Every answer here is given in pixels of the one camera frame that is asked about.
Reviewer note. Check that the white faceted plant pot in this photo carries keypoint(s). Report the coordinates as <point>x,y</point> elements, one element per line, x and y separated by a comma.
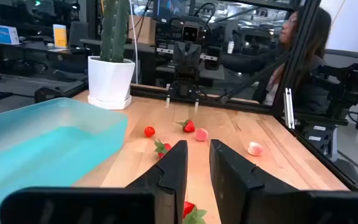
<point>110,81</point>

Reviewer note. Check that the teal translucent plastic container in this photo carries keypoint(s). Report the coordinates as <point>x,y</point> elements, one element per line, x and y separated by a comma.
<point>42,146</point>

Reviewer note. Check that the brown cardboard box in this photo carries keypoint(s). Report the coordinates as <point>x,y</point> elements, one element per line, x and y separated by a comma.
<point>145,29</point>

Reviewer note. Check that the black robot arm on stand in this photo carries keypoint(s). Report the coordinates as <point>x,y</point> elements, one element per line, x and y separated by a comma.
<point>343,90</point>

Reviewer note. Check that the red round plastic tomato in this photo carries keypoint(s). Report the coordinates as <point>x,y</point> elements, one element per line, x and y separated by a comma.
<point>149,132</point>

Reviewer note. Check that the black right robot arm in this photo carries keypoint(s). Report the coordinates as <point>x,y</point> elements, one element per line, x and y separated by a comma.
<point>183,88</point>

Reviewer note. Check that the red plastic strawberry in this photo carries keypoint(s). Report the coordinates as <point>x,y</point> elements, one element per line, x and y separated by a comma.
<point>187,208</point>
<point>160,147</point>
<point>189,127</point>

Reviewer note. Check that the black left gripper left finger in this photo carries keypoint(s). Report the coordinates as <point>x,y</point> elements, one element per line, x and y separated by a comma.
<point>172,174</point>

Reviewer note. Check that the black aluminium table frame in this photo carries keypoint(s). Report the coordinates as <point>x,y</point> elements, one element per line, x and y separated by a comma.
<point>291,68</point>

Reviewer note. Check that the pink plastic peach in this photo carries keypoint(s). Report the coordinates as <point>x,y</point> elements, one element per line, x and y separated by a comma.
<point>255,149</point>
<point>201,134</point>

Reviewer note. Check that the person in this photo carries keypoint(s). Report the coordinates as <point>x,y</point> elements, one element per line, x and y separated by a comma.
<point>314,56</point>

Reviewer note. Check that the green cactus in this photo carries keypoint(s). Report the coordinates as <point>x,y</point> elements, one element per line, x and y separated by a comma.
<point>113,31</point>

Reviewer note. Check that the black chair armrest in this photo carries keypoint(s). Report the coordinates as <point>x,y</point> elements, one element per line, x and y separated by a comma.
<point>47,93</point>

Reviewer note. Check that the white bottle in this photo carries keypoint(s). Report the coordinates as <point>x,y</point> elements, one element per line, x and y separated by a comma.
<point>230,47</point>

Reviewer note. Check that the computer monitor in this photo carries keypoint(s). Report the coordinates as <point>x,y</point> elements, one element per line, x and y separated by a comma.
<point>169,7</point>

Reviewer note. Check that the silver metal bracket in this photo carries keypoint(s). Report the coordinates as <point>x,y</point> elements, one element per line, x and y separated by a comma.
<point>289,109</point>

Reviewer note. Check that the yellow sign card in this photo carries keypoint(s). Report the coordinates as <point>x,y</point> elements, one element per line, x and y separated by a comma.
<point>60,36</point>

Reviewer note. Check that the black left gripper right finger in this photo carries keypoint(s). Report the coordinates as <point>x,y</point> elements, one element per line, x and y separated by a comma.
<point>228,174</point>

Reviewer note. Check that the dark office desk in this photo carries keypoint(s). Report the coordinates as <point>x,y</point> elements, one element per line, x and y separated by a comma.
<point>36,46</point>

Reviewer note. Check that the grey office chair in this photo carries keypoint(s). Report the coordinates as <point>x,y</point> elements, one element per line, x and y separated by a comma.
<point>78,34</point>

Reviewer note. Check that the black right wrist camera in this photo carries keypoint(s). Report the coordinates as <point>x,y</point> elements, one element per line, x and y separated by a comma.
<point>190,33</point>

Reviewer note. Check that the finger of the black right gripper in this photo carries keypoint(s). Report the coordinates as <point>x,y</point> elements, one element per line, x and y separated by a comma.
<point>183,59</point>
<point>192,59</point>

